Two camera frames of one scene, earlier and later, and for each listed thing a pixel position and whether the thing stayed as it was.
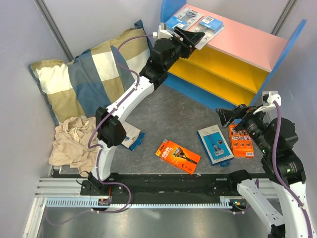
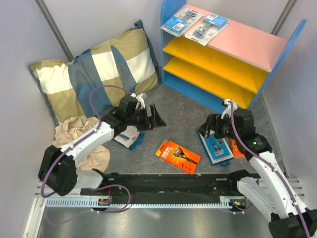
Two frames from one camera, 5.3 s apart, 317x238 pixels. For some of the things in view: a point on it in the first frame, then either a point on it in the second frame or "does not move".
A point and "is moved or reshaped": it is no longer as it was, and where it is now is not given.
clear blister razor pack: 211,27 is moved or reshaped
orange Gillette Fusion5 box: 178,156 does not move
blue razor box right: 215,146 does not move
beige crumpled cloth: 76,144 does not move
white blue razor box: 133,137 does not move
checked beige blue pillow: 94,80 does not move
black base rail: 164,185 does not move
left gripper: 190,39 -> 149,122
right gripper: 227,115 -> 215,121
